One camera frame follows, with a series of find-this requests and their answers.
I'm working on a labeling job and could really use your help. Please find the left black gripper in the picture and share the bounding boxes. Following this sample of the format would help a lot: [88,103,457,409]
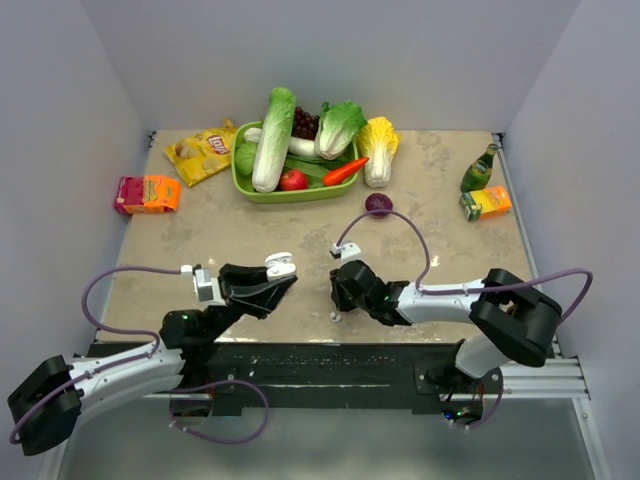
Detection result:
[203,263,297,342]

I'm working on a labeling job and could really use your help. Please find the white gold-rimmed charging case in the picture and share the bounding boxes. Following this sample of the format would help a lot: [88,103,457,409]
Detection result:
[264,252,297,281]

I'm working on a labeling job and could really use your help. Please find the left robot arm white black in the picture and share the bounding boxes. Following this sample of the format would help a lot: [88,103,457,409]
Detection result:
[7,257,297,456]

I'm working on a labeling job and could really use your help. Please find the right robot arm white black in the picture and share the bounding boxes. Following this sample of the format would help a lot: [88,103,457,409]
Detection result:
[329,260,562,393]

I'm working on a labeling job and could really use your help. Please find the purple onion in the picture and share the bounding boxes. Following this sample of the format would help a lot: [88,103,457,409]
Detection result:
[364,193,394,218]

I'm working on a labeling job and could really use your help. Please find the green plastic tray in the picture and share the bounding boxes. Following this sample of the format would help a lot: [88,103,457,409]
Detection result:
[231,121,359,204]

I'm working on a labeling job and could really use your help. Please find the orange carrot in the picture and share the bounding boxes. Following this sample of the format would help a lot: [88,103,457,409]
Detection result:
[323,157,369,187]

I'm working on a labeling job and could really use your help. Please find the red apple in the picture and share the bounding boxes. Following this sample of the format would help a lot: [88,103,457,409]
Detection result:
[279,169,309,191]

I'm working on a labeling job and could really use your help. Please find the green leafy vegetable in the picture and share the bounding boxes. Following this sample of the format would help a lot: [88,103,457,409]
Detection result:
[284,155,349,189]

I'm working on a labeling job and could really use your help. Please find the long napa cabbage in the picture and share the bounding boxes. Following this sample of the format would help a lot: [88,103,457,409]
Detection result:
[252,87,297,193]

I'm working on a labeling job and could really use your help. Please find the green round vegetable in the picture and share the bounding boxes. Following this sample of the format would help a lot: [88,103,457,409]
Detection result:
[234,142,257,177]

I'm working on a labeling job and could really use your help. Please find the pink orange snack box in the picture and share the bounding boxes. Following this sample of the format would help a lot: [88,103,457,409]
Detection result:
[113,175,181,215]

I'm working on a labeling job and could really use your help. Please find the yellow Lays chips bag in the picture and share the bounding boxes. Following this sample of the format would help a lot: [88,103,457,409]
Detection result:
[164,117,237,187]

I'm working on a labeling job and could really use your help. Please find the yellow cabbage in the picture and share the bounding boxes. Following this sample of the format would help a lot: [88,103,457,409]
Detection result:
[356,116,401,189]

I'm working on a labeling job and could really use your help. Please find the white radish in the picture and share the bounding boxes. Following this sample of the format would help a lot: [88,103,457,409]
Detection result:
[244,127,317,158]

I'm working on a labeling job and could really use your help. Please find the orange green juice carton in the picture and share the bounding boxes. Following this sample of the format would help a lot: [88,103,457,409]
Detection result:
[459,186,512,222]

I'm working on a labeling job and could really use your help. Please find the green lettuce head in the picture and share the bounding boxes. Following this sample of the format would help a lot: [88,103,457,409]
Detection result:
[314,101,367,160]

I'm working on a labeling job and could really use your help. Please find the green glass bottle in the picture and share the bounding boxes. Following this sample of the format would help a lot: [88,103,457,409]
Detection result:
[460,143,499,193]

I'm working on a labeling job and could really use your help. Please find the dark purple grapes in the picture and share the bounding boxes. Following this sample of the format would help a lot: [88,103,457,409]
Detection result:
[292,106,320,140]

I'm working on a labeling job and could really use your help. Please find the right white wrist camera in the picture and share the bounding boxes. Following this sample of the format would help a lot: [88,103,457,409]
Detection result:
[329,242,362,264]

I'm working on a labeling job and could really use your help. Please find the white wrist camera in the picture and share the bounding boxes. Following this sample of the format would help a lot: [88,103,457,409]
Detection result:
[180,264,226,306]
[329,242,362,264]

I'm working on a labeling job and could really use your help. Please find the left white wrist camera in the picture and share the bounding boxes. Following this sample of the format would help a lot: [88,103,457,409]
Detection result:
[180,264,226,306]

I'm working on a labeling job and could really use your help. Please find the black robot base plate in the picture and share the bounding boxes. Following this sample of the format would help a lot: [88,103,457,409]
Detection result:
[87,340,501,419]

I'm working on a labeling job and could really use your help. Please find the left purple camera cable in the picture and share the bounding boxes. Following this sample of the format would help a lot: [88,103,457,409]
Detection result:
[8,264,194,445]

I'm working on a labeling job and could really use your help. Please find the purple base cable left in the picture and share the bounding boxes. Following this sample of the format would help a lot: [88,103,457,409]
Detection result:
[159,377,271,445]

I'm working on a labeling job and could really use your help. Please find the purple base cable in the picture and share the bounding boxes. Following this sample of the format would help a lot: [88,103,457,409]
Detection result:
[159,377,271,445]
[447,367,505,431]

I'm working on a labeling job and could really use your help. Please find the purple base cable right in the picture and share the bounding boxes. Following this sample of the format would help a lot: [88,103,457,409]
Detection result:
[447,367,505,431]

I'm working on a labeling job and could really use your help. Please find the aluminium frame rail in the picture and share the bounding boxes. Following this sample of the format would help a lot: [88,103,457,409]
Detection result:
[502,358,590,400]

